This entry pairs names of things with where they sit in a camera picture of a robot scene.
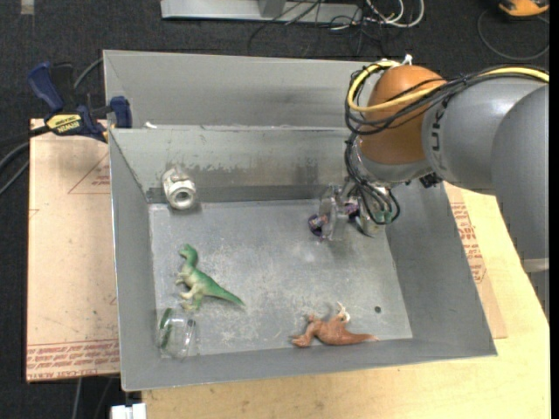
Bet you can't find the grey metal bin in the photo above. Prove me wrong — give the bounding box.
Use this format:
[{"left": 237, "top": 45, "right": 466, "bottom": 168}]
[{"left": 102, "top": 49, "right": 499, "bottom": 393}]

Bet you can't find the purple toy figure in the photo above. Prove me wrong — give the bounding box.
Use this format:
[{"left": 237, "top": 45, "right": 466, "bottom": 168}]
[{"left": 307, "top": 202, "right": 362, "bottom": 240}]

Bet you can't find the clear glass with green print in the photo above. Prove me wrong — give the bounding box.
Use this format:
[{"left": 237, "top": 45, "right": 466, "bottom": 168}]
[{"left": 155, "top": 306, "right": 197, "bottom": 360}]

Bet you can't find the brown toy dinosaur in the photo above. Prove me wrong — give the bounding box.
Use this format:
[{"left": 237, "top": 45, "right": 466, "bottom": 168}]
[{"left": 288, "top": 301, "right": 380, "bottom": 348}]

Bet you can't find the brown cardboard board red print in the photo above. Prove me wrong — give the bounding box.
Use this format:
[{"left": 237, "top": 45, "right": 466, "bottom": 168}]
[{"left": 25, "top": 118, "right": 508, "bottom": 384}]

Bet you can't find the green toy dinosaur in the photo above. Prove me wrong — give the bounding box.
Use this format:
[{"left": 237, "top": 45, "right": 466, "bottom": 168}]
[{"left": 175, "top": 243, "right": 246, "bottom": 312}]

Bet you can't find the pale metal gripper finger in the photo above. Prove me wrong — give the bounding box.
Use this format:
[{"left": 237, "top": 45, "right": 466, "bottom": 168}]
[
  {"left": 333, "top": 198, "right": 351, "bottom": 241},
  {"left": 318, "top": 184, "right": 336, "bottom": 240}
]

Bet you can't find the black cylinder on white bracket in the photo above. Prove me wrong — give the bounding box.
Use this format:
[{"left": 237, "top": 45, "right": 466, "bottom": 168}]
[{"left": 418, "top": 171, "right": 445, "bottom": 189}]

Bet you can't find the white crumpled cylinder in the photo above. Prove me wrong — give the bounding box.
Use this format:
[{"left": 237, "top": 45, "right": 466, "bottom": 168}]
[{"left": 161, "top": 167, "right": 197, "bottom": 211}]

